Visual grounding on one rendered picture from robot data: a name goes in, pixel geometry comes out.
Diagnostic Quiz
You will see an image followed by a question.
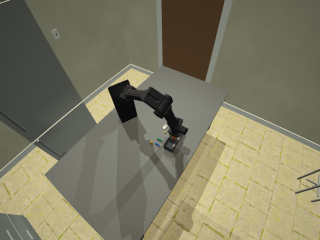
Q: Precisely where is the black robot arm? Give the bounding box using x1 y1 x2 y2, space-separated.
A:
114 83 188 135

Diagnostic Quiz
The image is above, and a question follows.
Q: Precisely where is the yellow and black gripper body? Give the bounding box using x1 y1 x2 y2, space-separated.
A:
167 128 181 138

